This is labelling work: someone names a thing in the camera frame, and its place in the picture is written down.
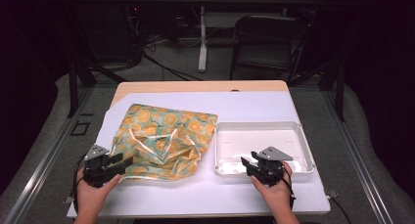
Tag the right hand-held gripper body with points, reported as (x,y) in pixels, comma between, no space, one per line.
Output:
(270,171)

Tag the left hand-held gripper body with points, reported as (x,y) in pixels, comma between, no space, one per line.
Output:
(98,171)

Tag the white plastic tray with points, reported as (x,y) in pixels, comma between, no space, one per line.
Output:
(248,141)

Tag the orange print cloth bag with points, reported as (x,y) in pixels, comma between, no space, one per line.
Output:
(163,136)

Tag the person's right hand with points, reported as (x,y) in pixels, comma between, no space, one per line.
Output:
(277,196)

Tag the person's left hand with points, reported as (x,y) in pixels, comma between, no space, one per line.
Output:
(91,198)

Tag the black metal stand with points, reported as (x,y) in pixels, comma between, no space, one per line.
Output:
(339,87)
(73,87)

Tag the black folding chair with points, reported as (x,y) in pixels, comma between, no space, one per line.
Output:
(267,44)

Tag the white desk leg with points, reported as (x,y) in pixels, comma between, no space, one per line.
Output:
(202,41)

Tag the dark equipment with red light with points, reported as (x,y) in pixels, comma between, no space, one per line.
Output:
(107,31)

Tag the metal floor rail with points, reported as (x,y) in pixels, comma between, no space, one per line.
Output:
(359,162)
(42,162)

